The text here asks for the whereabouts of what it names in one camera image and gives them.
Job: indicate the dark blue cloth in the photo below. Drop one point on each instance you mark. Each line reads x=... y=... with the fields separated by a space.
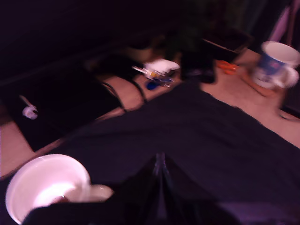
x=199 y=140

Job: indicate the white mug with green print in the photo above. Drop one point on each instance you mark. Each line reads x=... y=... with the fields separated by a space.
x=47 y=168

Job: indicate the small blue tool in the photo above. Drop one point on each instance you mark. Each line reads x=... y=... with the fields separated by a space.
x=152 y=85

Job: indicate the black computer mouse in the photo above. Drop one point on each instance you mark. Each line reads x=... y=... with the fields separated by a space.
x=197 y=68

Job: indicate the brown cork coaster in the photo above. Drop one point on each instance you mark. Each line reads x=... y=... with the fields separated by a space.
x=262 y=90

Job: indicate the orange scissors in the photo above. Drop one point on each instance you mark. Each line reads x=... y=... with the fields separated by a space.
x=228 y=68

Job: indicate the cream round pot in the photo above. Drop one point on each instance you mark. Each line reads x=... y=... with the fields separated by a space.
x=140 y=55

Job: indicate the white mug with blue print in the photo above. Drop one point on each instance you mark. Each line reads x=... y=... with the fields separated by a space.
x=269 y=68

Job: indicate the green houseplant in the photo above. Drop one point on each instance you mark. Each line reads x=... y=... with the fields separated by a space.
x=189 y=37

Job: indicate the large dark monitor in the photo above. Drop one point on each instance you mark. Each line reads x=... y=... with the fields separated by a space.
x=70 y=28

